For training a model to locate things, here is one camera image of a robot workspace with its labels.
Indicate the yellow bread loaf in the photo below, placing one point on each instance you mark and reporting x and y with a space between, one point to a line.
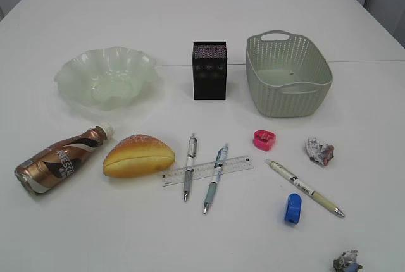
138 155

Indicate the paper with blue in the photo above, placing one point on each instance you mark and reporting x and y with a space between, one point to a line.
347 262

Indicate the blue pencil sharpener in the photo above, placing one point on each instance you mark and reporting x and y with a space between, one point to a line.
293 209

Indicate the pink pencil sharpener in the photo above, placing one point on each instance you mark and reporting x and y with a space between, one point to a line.
264 140

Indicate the paper ball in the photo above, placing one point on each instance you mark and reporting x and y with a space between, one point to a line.
319 152

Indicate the blue grey pen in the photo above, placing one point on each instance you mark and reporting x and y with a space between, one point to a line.
218 169

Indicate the brown coffee drink bottle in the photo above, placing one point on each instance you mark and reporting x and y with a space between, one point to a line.
60 160

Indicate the pale green glass plate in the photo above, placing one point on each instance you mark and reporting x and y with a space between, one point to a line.
106 79

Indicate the pale green plastic basket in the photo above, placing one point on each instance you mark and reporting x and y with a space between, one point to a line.
286 73

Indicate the black mesh pen holder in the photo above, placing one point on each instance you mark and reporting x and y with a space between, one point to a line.
209 67

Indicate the clear plastic ruler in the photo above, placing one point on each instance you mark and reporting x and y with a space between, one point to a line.
206 170

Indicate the grey grip pen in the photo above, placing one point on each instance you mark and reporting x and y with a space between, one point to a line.
191 155

